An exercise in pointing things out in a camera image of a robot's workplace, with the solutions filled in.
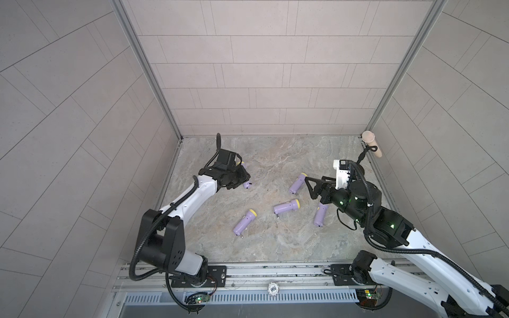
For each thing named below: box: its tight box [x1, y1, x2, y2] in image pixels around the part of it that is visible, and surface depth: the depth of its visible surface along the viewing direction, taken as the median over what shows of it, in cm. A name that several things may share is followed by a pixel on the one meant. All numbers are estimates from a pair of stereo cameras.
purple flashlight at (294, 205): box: [273, 198, 301, 214], surface depth 88 cm
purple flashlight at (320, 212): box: [313, 202, 329, 228], surface depth 85 cm
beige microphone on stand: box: [361, 130, 383, 158], surface depth 82 cm
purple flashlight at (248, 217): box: [233, 208, 258, 236], surface depth 84 cm
